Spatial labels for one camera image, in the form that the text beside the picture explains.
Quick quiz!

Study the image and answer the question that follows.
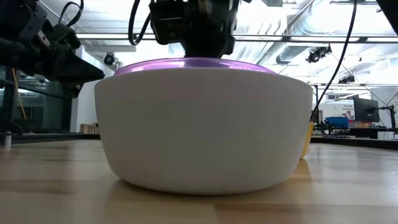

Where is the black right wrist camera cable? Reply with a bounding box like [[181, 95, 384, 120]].
[[128, 0, 154, 47]]

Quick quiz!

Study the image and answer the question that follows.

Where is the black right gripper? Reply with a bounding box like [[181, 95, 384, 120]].
[[182, 0, 241, 59]]

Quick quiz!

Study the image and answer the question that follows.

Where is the yellow bowl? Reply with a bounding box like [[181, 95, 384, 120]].
[[300, 121, 315, 159]]

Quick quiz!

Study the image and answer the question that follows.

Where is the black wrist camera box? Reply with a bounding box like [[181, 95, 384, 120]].
[[149, 0, 189, 46], [50, 24, 81, 51]]

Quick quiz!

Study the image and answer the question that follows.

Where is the wooden boxes stack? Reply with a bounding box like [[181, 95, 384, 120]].
[[80, 123, 101, 135]]

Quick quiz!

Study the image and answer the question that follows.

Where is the white bowl with blue inside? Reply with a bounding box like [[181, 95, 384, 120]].
[[94, 67, 314, 196]]

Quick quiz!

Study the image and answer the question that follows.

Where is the round black ceiling camera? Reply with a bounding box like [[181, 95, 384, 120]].
[[103, 52, 116, 66]]

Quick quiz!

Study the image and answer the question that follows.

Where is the short white post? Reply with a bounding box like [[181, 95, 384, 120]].
[[2, 131, 12, 151]]

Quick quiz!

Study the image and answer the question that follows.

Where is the long fluorescent ceiling light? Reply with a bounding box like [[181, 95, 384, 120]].
[[76, 32, 156, 40]]

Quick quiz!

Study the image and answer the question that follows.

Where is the white wall poster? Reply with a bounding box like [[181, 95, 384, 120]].
[[341, 103, 355, 119]]

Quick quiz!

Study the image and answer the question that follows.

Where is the yellow hanging strap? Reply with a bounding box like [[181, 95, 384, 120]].
[[11, 68, 27, 121]]

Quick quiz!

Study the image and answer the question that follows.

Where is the long black hanging cable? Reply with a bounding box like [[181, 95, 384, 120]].
[[309, 0, 358, 123]]

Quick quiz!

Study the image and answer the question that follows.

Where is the black computer monitor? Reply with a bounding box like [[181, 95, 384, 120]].
[[353, 97, 381, 124]]

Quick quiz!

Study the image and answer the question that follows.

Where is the blue storage bin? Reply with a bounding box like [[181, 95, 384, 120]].
[[325, 116, 349, 130]]

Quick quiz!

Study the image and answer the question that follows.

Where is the black left wrist camera cable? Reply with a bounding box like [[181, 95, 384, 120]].
[[58, 0, 85, 28]]

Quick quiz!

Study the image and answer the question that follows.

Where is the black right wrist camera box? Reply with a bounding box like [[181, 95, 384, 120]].
[[149, 0, 189, 46]]

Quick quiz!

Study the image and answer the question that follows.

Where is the small black ceiling fixture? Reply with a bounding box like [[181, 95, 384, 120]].
[[338, 75, 356, 85]]

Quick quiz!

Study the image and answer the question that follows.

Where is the black ceiling spotlight cluster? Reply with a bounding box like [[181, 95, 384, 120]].
[[305, 44, 333, 64]]

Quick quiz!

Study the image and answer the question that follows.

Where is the silver ceiling air duct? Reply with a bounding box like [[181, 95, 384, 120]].
[[239, 0, 330, 67]]

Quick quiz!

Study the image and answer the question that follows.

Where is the purple plate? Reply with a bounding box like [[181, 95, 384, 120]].
[[113, 57, 278, 77]]

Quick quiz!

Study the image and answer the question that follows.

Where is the black pole stand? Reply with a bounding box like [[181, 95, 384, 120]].
[[307, 82, 320, 124]]

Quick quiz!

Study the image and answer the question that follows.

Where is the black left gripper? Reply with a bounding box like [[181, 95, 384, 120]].
[[0, 30, 106, 99]]

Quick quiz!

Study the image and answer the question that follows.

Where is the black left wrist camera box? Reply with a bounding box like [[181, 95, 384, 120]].
[[50, 24, 81, 51]]

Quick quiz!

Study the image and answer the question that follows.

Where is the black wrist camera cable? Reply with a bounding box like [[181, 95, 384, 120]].
[[128, 0, 154, 47], [58, 0, 85, 28]]

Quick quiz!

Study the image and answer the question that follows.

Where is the black framed glass partition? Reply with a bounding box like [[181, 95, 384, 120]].
[[0, 67, 78, 135]]

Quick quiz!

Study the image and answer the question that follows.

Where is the ceiling light rail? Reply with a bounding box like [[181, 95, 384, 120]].
[[233, 34, 398, 44]]

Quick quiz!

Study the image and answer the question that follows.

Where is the black workbench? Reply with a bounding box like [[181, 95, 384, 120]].
[[310, 126, 398, 151]]

